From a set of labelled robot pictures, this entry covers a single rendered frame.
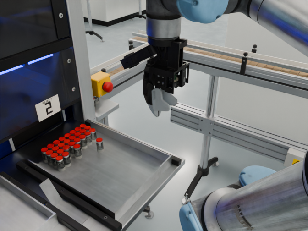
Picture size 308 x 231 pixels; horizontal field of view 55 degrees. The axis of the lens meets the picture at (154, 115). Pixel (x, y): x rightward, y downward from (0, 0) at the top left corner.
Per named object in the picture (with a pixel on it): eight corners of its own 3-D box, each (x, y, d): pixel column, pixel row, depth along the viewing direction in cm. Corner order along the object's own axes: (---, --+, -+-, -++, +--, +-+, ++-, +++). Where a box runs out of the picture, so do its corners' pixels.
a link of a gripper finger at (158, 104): (166, 127, 72) (167, 94, 67) (146, 120, 75) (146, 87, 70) (173, 121, 74) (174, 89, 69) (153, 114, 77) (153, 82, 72)
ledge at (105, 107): (73, 110, 121) (72, 107, 120) (95, 98, 130) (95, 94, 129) (98, 121, 115) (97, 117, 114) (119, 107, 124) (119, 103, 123)
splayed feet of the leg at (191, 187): (178, 202, 190) (179, 187, 183) (211, 160, 225) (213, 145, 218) (189, 208, 187) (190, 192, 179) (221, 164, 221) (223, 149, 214)
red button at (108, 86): (100, 92, 111) (99, 82, 109) (107, 88, 113) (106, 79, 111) (107, 95, 109) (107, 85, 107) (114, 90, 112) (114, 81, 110)
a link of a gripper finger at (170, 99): (173, 121, 74) (174, 89, 69) (153, 114, 77) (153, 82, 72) (179, 116, 76) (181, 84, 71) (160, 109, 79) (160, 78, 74)
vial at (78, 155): (73, 157, 93) (71, 146, 90) (79, 154, 94) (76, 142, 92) (78, 160, 92) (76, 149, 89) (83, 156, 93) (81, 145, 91)
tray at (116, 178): (30, 168, 89) (27, 160, 87) (91, 128, 107) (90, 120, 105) (115, 222, 73) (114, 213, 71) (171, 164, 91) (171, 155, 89)
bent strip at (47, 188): (43, 200, 79) (38, 184, 75) (52, 193, 81) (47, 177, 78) (80, 225, 72) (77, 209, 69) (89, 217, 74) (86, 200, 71)
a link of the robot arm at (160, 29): (138, 16, 61) (160, 9, 67) (139, 38, 64) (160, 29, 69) (169, 22, 58) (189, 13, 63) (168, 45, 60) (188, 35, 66)
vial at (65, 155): (62, 166, 90) (59, 154, 87) (68, 162, 91) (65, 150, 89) (67, 168, 89) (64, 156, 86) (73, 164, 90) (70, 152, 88)
